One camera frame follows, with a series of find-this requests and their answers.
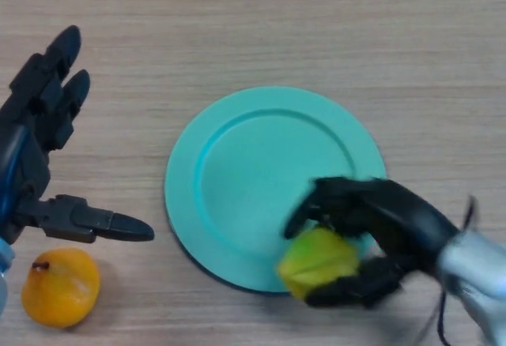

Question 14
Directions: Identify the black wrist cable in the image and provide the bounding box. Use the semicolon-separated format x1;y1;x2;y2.
418;194;479;346

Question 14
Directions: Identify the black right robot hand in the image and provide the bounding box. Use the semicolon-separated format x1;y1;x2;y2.
283;175;462;310

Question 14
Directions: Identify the green round plate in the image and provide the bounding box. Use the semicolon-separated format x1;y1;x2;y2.
164;85;387;294

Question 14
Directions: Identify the yellow green starfruit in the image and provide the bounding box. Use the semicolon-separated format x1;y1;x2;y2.
276;227;360;302

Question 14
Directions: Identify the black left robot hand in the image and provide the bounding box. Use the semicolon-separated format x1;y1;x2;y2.
0;24;155;244

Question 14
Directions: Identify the orange yellow pear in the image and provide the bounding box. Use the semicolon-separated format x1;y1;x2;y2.
20;247;102;329

